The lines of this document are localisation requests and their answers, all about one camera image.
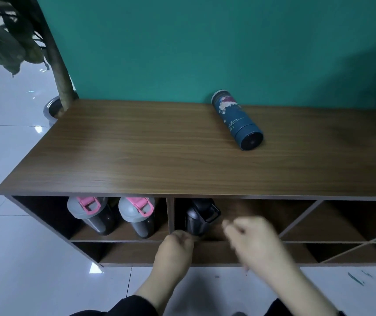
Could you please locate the person's right hand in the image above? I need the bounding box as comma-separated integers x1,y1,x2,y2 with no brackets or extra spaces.
222,216,290,274

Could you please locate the person's left hand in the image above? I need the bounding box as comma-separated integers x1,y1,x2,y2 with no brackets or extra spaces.
154,230,196,277

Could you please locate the person's left forearm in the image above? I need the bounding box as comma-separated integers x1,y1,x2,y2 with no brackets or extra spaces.
134,271,183,310

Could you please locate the person's right forearm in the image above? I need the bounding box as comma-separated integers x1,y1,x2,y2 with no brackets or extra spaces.
245,265,338,316

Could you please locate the black shaker bottle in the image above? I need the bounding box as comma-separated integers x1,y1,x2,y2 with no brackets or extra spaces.
184,199,221,240

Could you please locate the grey lid pink cap shaker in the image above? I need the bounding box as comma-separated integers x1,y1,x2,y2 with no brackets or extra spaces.
118,197,156,239
67,196,117,236

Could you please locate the black sleeve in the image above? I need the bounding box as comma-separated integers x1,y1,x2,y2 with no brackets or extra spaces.
263,298,341,316
69,295,159,316

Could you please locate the brown wooden shelf cabinet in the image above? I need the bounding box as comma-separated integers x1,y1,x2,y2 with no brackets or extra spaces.
0,99,376,268

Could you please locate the dark blue patterned thermos bottle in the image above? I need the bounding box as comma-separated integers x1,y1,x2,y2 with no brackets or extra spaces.
211,90,264,151

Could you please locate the silver plant pot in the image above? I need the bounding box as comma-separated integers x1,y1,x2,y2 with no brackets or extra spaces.
43,95,79,129

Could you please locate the brown plant trunk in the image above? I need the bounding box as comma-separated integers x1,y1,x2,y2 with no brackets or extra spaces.
35,0,77,113

